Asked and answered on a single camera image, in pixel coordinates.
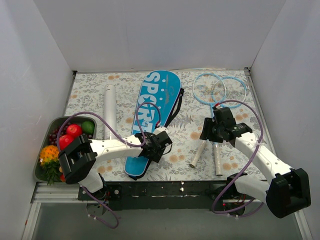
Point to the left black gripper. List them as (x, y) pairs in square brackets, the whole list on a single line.
[(152, 155)]

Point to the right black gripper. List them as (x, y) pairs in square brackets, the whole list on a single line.
[(208, 130)]

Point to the blue badminton racket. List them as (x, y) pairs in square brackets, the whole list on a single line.
[(208, 89), (231, 88)]

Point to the blue racket bag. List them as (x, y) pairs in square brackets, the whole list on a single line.
[(159, 102)]

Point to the white shuttlecock tube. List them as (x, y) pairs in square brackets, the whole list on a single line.
[(110, 106)]

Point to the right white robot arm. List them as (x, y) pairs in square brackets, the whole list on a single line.
[(285, 191)]

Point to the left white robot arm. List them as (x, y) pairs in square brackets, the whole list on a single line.
[(79, 157)]

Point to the floral tablecloth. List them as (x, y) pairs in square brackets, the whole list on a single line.
[(87, 94)]

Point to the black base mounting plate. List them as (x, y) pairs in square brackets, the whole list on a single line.
[(160, 195)]

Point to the green lime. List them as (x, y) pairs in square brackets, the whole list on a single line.
[(88, 127)]

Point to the red apple upper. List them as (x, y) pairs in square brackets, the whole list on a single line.
[(74, 130)]

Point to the red apple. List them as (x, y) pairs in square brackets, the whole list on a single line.
[(74, 130), (65, 140)]

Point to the red apple lower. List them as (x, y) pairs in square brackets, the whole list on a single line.
[(65, 140)]

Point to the small red-yellow fruit bunch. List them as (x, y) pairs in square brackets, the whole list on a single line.
[(62, 177)]

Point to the dark grape bunch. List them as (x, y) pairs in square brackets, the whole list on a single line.
[(52, 138)]

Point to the orange flower decoration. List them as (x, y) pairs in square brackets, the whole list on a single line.
[(50, 164)]

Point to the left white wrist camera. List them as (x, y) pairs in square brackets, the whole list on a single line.
[(161, 131)]

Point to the aluminium frame rail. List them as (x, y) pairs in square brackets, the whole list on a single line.
[(47, 203)]

